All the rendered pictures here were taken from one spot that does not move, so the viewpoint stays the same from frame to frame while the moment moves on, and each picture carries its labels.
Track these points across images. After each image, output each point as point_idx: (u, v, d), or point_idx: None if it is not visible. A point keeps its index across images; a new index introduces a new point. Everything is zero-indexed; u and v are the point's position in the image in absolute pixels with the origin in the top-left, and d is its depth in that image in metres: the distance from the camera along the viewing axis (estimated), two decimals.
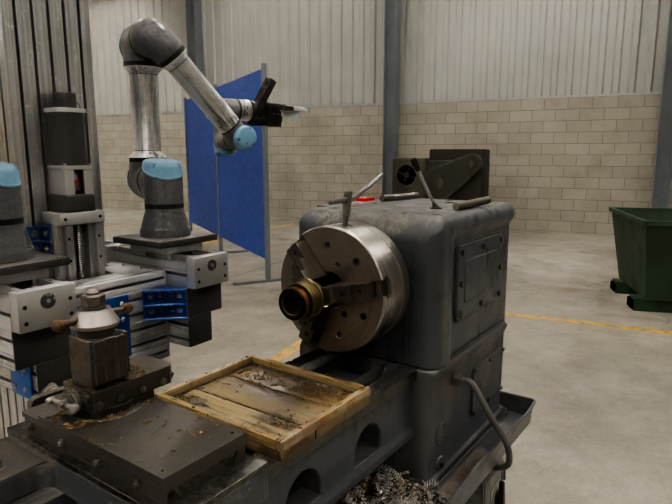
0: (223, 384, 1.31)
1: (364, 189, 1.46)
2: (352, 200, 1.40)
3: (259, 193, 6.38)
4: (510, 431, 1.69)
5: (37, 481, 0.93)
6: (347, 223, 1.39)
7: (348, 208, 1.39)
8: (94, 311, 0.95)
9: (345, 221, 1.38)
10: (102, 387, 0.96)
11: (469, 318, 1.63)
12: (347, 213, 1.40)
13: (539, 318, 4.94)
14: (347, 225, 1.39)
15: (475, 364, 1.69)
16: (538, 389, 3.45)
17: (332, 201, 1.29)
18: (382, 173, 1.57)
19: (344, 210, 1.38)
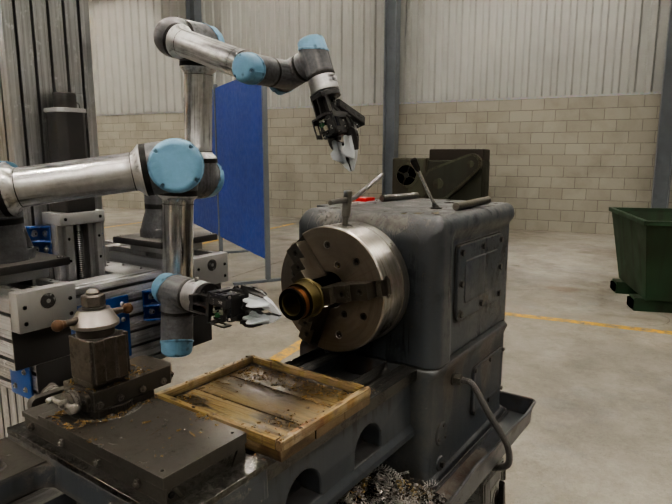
0: (223, 384, 1.31)
1: (364, 189, 1.46)
2: (352, 200, 1.40)
3: (259, 193, 6.38)
4: (510, 431, 1.69)
5: (37, 481, 0.93)
6: (347, 223, 1.39)
7: (348, 208, 1.39)
8: (94, 311, 0.95)
9: (345, 221, 1.38)
10: (102, 387, 0.96)
11: (469, 318, 1.63)
12: (347, 213, 1.40)
13: (539, 318, 4.94)
14: (347, 225, 1.39)
15: (475, 364, 1.69)
16: (538, 389, 3.45)
17: (332, 201, 1.29)
18: (382, 173, 1.57)
19: (344, 210, 1.38)
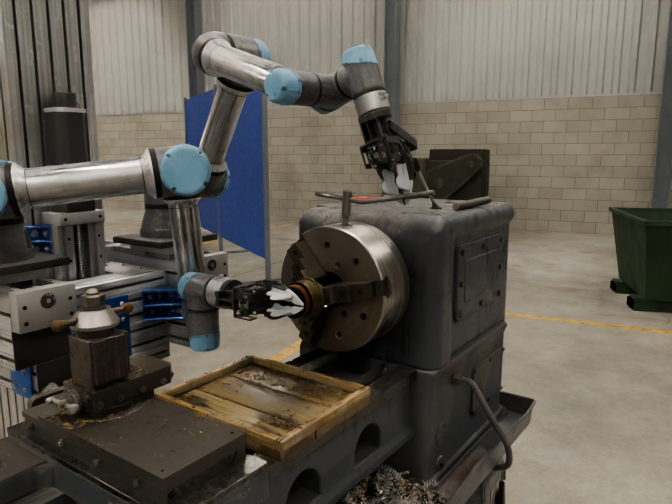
0: (223, 384, 1.31)
1: (380, 197, 1.31)
2: (352, 202, 1.36)
3: (259, 193, 6.38)
4: (510, 431, 1.69)
5: (37, 481, 0.93)
6: (342, 223, 1.39)
7: (349, 209, 1.38)
8: (94, 311, 0.95)
9: (342, 220, 1.39)
10: (102, 387, 0.96)
11: (469, 318, 1.63)
12: (349, 214, 1.38)
13: (539, 318, 4.94)
14: (343, 225, 1.39)
15: (475, 364, 1.69)
16: (538, 389, 3.45)
17: (315, 192, 1.43)
18: (432, 189, 1.23)
19: (342, 209, 1.39)
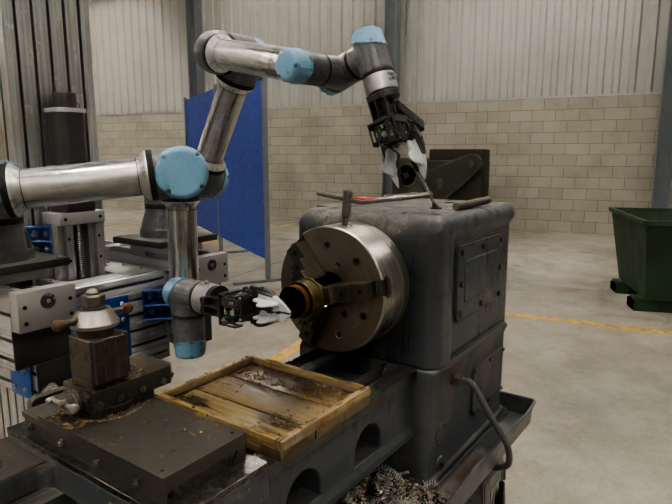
0: (223, 384, 1.31)
1: (379, 198, 1.31)
2: (352, 202, 1.36)
3: (259, 193, 6.38)
4: (510, 431, 1.69)
5: (37, 481, 0.93)
6: (342, 223, 1.39)
7: (349, 209, 1.38)
8: (94, 311, 0.95)
9: (342, 220, 1.39)
10: (102, 387, 0.96)
11: (469, 318, 1.63)
12: (349, 214, 1.38)
13: (539, 318, 4.94)
14: (342, 225, 1.39)
15: (475, 364, 1.69)
16: (538, 389, 3.45)
17: (316, 191, 1.43)
18: (430, 191, 1.22)
19: (342, 209, 1.39)
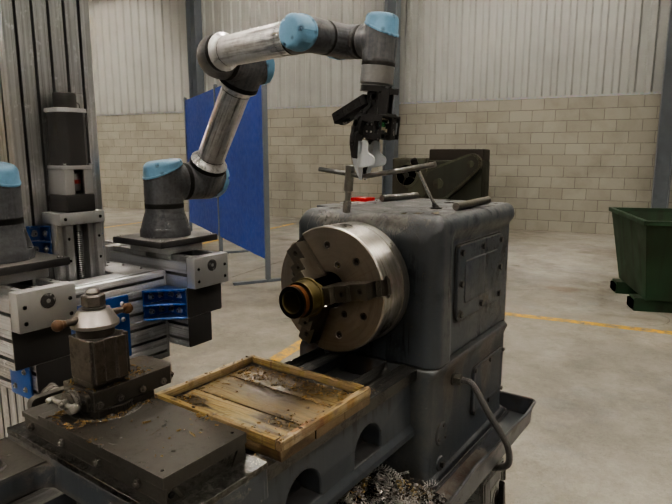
0: (223, 384, 1.31)
1: (382, 171, 1.29)
2: (354, 176, 1.35)
3: (259, 193, 6.38)
4: (510, 431, 1.69)
5: (37, 481, 0.93)
6: (344, 198, 1.37)
7: (351, 184, 1.36)
8: (94, 311, 0.95)
9: (344, 195, 1.38)
10: (102, 387, 0.96)
11: (469, 318, 1.63)
12: (351, 189, 1.37)
13: (539, 318, 4.94)
14: (345, 200, 1.37)
15: (475, 364, 1.69)
16: (538, 389, 3.45)
17: (318, 167, 1.42)
18: (434, 161, 1.21)
19: (345, 184, 1.38)
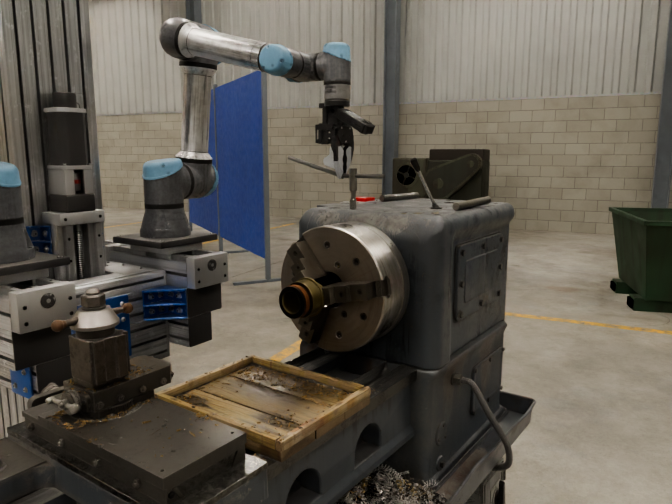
0: (223, 384, 1.31)
1: (325, 168, 1.64)
2: (348, 177, 1.60)
3: (259, 193, 6.38)
4: (510, 431, 1.69)
5: (37, 481, 0.93)
6: (355, 197, 1.60)
7: (350, 183, 1.60)
8: (94, 311, 0.95)
9: (355, 195, 1.59)
10: (102, 387, 0.96)
11: (469, 318, 1.63)
12: (349, 188, 1.60)
13: (539, 318, 4.94)
14: (354, 198, 1.60)
15: (475, 364, 1.69)
16: (538, 389, 3.45)
17: (384, 175, 1.53)
18: (289, 155, 1.71)
19: (356, 185, 1.58)
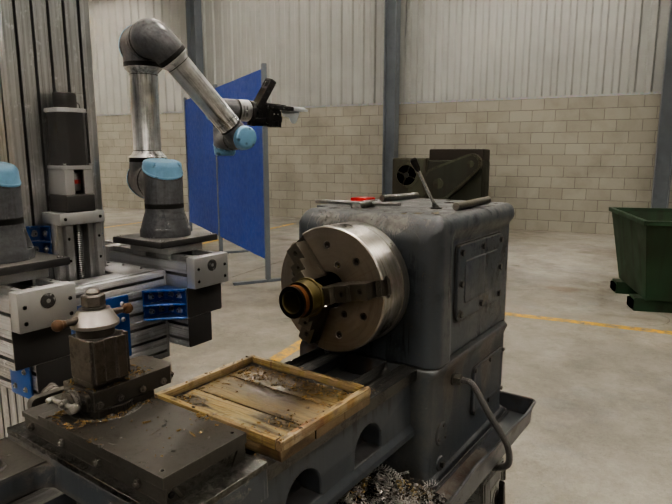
0: (223, 384, 1.31)
1: (345, 203, 1.74)
2: None
3: (259, 193, 6.38)
4: (510, 431, 1.69)
5: (37, 481, 0.93)
6: (360, 207, 1.62)
7: None
8: (94, 311, 0.95)
9: (362, 205, 1.62)
10: (102, 387, 0.96)
11: (469, 318, 1.63)
12: None
13: (539, 318, 4.94)
14: (358, 207, 1.62)
15: (475, 364, 1.69)
16: (538, 389, 3.45)
17: (400, 205, 1.62)
18: (318, 201, 1.84)
19: (368, 204, 1.64)
